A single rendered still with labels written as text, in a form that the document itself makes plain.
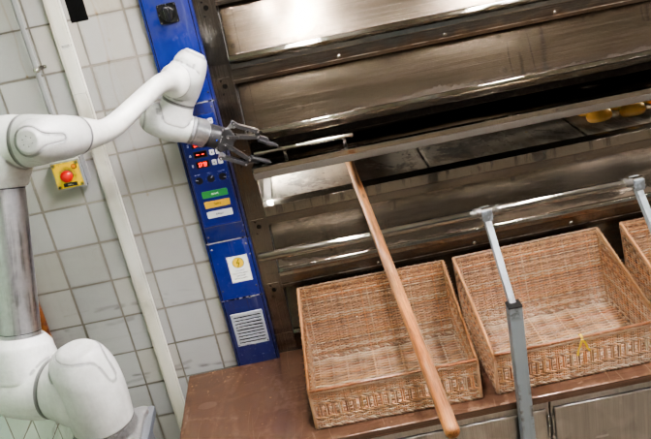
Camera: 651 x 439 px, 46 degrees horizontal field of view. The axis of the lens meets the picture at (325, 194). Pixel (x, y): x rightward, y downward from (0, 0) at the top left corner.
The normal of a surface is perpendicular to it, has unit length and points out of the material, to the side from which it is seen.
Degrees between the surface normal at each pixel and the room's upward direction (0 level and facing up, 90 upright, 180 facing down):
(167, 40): 90
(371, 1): 70
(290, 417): 0
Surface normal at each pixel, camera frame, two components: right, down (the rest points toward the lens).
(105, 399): 0.60, 0.14
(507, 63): 0.01, 0.03
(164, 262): 0.07, 0.36
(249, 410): -0.18, -0.91
